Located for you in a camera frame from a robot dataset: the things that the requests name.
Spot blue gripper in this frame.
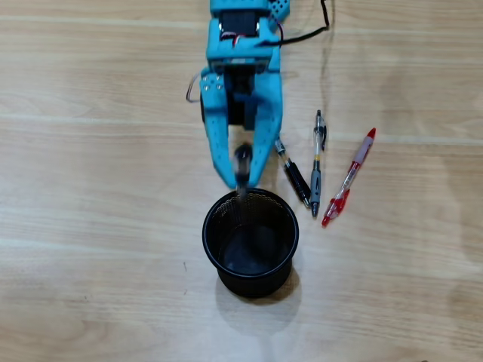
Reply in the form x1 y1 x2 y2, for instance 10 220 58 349
199 67 284 189

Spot clear pen with black clip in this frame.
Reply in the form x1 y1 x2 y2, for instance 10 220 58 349
232 142 254 212

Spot black pen with chrome tip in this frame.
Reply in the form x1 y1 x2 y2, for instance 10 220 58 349
274 137 312 209

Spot clear pen with grey grip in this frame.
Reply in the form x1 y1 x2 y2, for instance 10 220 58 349
309 109 328 219

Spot red clear pen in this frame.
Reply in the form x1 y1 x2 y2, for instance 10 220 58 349
321 127 377 228

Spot black mesh pen holder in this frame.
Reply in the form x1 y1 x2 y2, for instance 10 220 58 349
202 187 300 299

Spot red white servo wires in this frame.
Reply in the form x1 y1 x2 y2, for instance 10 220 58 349
186 23 285 103

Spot blue wrist camera module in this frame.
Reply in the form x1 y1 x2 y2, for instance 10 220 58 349
209 56 272 75

